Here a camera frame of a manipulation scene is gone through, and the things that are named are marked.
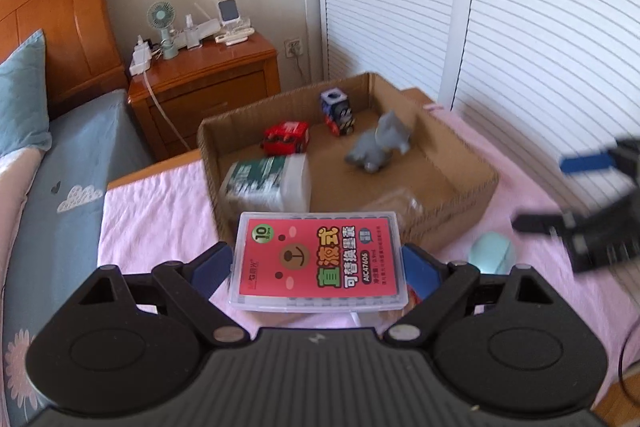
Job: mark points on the pink quilt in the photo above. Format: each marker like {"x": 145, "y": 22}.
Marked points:
{"x": 15, "y": 197}

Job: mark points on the mint green round case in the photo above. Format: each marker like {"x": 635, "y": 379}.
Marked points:
{"x": 492, "y": 252}

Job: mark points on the phone on white stand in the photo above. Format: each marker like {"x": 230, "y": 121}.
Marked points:
{"x": 229, "y": 12}

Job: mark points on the blue pillow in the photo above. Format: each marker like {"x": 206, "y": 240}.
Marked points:
{"x": 22, "y": 97}

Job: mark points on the wooden headboard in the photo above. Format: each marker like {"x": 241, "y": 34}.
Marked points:
{"x": 55, "y": 17}

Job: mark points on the white wall outlet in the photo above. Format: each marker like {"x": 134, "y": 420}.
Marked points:
{"x": 293, "y": 47}

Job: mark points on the red toy train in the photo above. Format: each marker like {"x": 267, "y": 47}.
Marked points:
{"x": 285, "y": 138}

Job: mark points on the small green desk fan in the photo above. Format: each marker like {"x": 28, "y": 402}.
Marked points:
{"x": 161, "y": 17}

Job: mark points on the white cotton swab box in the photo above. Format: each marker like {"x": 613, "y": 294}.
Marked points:
{"x": 265, "y": 182}

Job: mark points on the white remote control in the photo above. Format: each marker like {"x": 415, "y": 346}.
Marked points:
{"x": 235, "y": 38}

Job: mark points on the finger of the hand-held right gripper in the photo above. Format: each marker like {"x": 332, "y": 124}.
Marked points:
{"x": 587, "y": 163}
{"x": 542, "y": 223}

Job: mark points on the blue cube toy train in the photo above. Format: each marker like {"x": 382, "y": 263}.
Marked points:
{"x": 337, "y": 109}

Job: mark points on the white power strip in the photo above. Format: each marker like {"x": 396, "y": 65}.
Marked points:
{"x": 141, "y": 57}

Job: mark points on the blue floral bed sheet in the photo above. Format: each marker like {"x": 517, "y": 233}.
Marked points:
{"x": 85, "y": 147}

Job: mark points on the grey elephant toy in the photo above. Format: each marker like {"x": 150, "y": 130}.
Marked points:
{"x": 375, "y": 147}

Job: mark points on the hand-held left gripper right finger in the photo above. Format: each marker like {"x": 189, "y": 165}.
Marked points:
{"x": 421, "y": 273}

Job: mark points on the brown cardboard box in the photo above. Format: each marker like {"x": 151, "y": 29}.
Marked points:
{"x": 450, "y": 187}

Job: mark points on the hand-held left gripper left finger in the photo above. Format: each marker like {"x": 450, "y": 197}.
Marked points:
{"x": 212, "y": 271}

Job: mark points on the wooden nightstand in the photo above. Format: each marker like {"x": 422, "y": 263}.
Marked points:
{"x": 215, "y": 92}

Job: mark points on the red pen refill box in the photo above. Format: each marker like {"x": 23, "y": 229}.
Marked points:
{"x": 310, "y": 257}

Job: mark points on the clear plastic cup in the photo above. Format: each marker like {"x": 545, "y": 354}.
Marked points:
{"x": 395, "y": 207}

